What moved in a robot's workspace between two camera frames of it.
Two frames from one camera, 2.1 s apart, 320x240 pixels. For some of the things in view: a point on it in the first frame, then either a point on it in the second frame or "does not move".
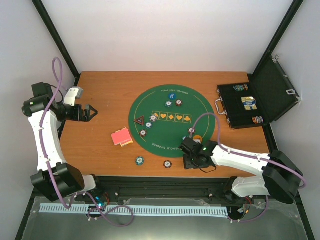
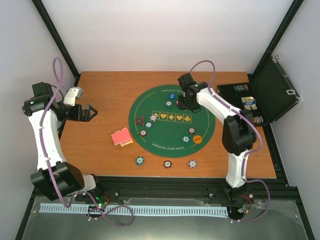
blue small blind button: (172, 95) does not move
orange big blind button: (198, 137) does not move
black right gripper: (188, 164) → (181, 106)
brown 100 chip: (143, 132) does not move
